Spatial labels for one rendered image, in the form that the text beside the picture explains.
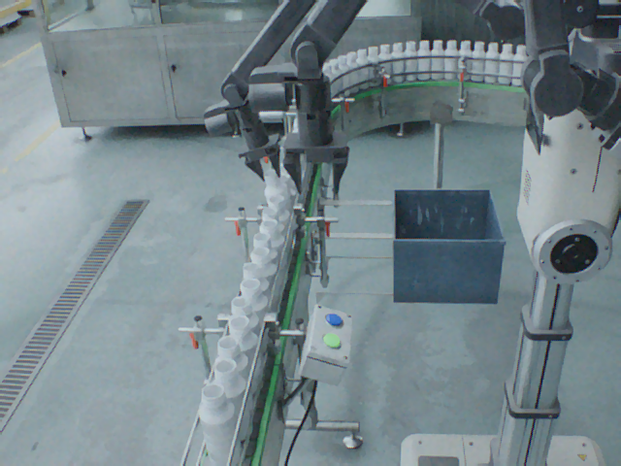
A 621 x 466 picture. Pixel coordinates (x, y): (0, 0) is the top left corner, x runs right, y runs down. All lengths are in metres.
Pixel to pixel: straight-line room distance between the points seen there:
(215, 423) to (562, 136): 0.78
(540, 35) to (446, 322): 2.17
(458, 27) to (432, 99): 3.68
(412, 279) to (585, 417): 1.10
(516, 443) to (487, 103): 1.62
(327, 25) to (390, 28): 3.63
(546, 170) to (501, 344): 1.76
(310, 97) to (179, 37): 3.86
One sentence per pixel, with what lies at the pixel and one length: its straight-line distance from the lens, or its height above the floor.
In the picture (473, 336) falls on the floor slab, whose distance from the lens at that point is 2.98.
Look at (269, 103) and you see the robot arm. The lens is 1.03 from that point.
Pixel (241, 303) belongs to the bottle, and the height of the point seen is 1.15.
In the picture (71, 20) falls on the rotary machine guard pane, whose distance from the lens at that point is 5.15.
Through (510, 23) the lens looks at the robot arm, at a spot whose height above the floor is 1.58.
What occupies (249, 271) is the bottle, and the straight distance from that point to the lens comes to 1.36.
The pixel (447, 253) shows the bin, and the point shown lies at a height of 0.90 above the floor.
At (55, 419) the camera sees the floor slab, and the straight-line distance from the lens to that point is 2.85.
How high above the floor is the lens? 1.90
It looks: 31 degrees down
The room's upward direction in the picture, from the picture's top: 4 degrees counter-clockwise
